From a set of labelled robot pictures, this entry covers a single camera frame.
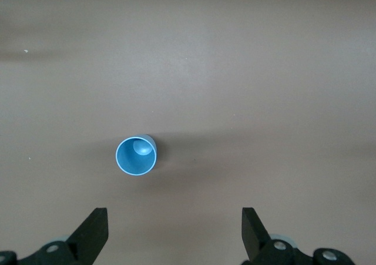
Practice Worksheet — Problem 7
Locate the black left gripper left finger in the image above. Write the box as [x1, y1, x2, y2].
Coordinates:
[17, 207, 109, 265]

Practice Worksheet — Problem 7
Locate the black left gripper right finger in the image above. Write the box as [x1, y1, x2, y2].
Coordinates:
[241, 207, 315, 265]

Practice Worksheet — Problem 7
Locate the blue plastic cup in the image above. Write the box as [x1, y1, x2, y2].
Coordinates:
[115, 133, 158, 177]

